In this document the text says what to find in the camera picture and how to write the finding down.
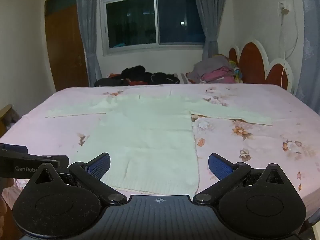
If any white knit sweater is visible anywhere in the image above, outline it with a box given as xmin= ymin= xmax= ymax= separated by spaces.
xmin=45 ymin=92 xmax=273 ymax=195

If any stack of folded clothes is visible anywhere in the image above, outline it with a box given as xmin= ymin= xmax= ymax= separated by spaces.
xmin=185 ymin=54 xmax=243 ymax=83

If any pile of black clothes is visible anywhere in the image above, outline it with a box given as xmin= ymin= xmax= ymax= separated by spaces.
xmin=94 ymin=65 xmax=180 ymax=87

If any pink floral bed sheet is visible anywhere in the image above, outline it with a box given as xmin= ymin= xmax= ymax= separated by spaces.
xmin=1 ymin=84 xmax=319 ymax=217

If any brown wooden door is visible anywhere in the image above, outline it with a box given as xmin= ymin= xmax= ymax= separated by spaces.
xmin=44 ymin=0 xmax=89 ymax=91

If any red and white headboard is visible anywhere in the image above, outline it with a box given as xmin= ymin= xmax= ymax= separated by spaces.
xmin=228 ymin=39 xmax=294 ymax=93

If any striped pillow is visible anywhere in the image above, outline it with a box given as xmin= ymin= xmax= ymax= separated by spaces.
xmin=174 ymin=73 xmax=191 ymax=84

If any left blue-grey curtain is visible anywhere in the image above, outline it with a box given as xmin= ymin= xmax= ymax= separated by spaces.
xmin=76 ymin=0 xmax=102 ymax=87

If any blue-grey curtain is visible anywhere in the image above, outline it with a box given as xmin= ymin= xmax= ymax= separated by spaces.
xmin=76 ymin=0 xmax=102 ymax=87
xmin=195 ymin=0 xmax=226 ymax=59

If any right blue-grey curtain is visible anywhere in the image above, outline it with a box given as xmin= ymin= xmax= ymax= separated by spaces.
xmin=195 ymin=0 xmax=226 ymax=59

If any white charging cable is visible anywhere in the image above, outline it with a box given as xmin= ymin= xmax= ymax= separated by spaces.
xmin=279 ymin=10 xmax=299 ymax=88

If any window with white frame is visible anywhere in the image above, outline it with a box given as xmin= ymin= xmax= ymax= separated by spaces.
xmin=100 ymin=0 xmax=205 ymax=54

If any white wall charger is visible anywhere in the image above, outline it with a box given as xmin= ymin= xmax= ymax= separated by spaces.
xmin=278 ymin=1 xmax=290 ymax=16

